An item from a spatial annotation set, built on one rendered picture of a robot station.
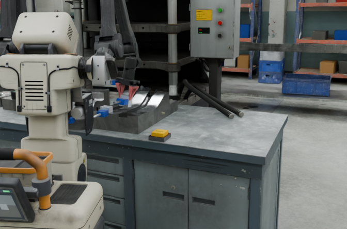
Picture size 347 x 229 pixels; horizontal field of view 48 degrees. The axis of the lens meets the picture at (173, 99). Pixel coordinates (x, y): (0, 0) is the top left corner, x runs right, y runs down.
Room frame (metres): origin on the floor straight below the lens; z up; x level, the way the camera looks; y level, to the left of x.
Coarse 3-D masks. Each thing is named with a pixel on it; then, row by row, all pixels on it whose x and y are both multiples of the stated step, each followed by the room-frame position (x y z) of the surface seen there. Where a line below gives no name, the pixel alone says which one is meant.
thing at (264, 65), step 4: (260, 60) 7.27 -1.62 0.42; (264, 60) 7.24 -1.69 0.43; (284, 60) 7.62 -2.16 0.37; (260, 64) 7.27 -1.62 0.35; (264, 64) 7.25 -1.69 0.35; (268, 64) 7.79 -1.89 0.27; (272, 64) 7.18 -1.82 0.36; (276, 64) 7.16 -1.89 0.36; (280, 64) 7.16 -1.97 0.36; (284, 64) 7.62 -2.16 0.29; (260, 68) 7.27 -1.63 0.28; (264, 68) 7.25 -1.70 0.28; (268, 68) 7.22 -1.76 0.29; (272, 68) 7.19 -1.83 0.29; (276, 68) 7.16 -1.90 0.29; (280, 68) 7.16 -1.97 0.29
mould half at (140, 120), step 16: (144, 96) 2.13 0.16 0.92; (160, 96) 2.10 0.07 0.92; (96, 112) 1.92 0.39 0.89; (112, 112) 1.90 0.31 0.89; (128, 112) 1.90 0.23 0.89; (144, 112) 1.90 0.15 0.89; (160, 112) 2.06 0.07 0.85; (96, 128) 1.92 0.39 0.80; (112, 128) 1.88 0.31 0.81; (128, 128) 1.85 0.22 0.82; (144, 128) 1.89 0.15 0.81
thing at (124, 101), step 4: (120, 96) 1.88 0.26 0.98; (124, 96) 1.87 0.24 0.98; (128, 96) 1.86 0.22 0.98; (116, 100) 1.84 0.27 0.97; (120, 100) 1.83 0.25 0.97; (124, 100) 1.83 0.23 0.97; (128, 100) 1.86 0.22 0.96; (120, 104) 1.83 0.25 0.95; (124, 104) 1.83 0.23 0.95; (128, 104) 1.86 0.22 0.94
